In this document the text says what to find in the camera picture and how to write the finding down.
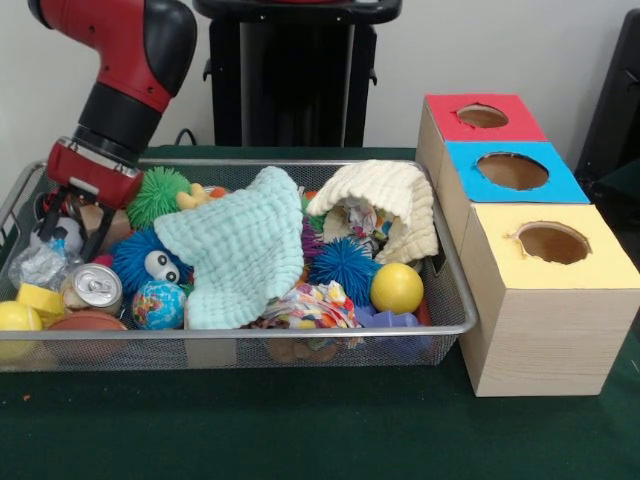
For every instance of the silver drink can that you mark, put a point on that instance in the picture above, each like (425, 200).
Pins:
(95, 287)

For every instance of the clear plastic packet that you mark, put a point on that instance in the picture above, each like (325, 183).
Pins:
(42, 265)

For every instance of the dark green table cloth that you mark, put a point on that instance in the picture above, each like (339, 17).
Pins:
(625, 182)
(300, 425)

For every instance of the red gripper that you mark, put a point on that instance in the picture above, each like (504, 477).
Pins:
(95, 177)

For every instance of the cream waffle cloth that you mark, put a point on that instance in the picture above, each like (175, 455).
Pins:
(380, 185)

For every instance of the globe print ball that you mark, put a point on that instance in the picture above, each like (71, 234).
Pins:
(159, 306)

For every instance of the mint waffle cloth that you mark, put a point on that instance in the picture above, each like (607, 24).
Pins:
(240, 250)

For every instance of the silver mesh bin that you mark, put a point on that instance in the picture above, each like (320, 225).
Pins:
(452, 300)

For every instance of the yellow plastic ball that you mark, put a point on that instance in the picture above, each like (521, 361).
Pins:
(397, 288)
(17, 317)

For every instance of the wooden box with three holes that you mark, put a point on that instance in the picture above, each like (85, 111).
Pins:
(550, 340)

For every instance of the multicolour patterned cloth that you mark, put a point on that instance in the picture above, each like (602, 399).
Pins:
(320, 305)

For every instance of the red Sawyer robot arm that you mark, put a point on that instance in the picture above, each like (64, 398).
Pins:
(130, 55)

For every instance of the green spiky ball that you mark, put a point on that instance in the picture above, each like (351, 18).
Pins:
(157, 195)

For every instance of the blue spiky ball with eyes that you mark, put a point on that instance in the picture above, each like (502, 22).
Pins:
(132, 255)

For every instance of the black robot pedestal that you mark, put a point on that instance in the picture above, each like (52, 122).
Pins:
(290, 75)

